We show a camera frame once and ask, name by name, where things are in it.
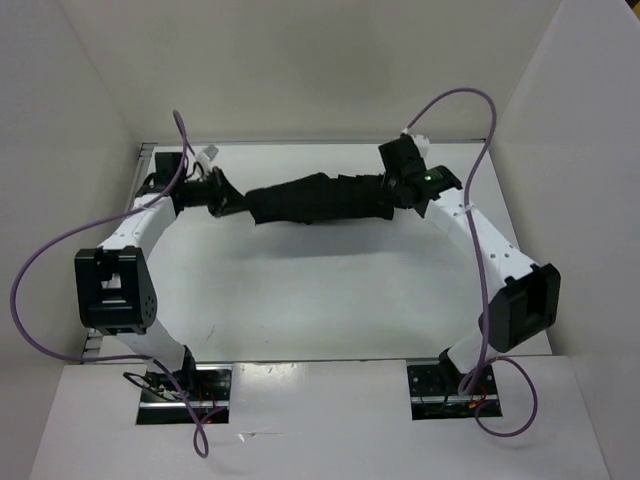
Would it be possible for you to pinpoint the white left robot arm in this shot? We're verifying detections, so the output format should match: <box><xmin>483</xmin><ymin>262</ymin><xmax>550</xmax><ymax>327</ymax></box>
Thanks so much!
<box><xmin>74</xmin><ymin>145</ymin><xmax>244</xmax><ymax>400</ymax></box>

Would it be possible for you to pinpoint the black pleated skirt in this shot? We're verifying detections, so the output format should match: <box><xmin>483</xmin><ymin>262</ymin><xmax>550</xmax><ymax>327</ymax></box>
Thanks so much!
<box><xmin>244</xmin><ymin>172</ymin><xmax>394</xmax><ymax>225</ymax></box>

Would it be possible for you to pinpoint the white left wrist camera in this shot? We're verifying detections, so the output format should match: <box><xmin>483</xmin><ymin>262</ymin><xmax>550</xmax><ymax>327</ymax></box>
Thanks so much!
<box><xmin>196</xmin><ymin>144</ymin><xmax>219</xmax><ymax>167</ymax></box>

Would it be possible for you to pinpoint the metal base plate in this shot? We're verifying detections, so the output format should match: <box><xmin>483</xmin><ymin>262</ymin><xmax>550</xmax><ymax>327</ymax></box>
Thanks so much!
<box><xmin>406</xmin><ymin>359</ymin><xmax>502</xmax><ymax>421</ymax></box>
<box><xmin>123</xmin><ymin>363</ymin><xmax>233</xmax><ymax>426</ymax></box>

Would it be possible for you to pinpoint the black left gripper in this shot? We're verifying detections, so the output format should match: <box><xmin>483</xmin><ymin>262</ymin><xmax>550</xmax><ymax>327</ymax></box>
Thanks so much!
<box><xmin>177</xmin><ymin>166</ymin><xmax>254</xmax><ymax>218</ymax></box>

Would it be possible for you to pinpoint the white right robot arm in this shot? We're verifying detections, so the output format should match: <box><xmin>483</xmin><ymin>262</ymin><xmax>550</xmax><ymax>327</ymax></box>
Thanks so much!
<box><xmin>378</xmin><ymin>134</ymin><xmax>561</xmax><ymax>393</ymax></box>

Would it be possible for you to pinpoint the purple cable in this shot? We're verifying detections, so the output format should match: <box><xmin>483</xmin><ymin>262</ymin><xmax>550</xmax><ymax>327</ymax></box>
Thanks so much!
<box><xmin>405</xmin><ymin>87</ymin><xmax>537</xmax><ymax>438</ymax></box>
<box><xmin>9</xmin><ymin>110</ymin><xmax>229</xmax><ymax>459</ymax></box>

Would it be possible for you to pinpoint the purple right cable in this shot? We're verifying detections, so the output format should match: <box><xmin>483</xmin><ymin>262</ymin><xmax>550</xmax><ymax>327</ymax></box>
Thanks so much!
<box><xmin>405</xmin><ymin>87</ymin><xmax>537</xmax><ymax>438</ymax></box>

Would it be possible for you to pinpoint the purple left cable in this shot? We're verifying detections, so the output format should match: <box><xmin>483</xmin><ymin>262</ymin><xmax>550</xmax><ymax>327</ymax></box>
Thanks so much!
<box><xmin>9</xmin><ymin>110</ymin><xmax>229</xmax><ymax>459</ymax></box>

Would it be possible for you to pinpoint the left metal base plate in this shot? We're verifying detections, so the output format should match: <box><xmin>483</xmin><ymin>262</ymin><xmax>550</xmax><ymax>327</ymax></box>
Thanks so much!
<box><xmin>123</xmin><ymin>363</ymin><xmax>233</xmax><ymax>426</ymax></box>

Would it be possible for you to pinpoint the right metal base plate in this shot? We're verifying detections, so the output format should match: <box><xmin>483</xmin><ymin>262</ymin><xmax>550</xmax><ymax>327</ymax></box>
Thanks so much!
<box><xmin>406</xmin><ymin>359</ymin><xmax>502</xmax><ymax>421</ymax></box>

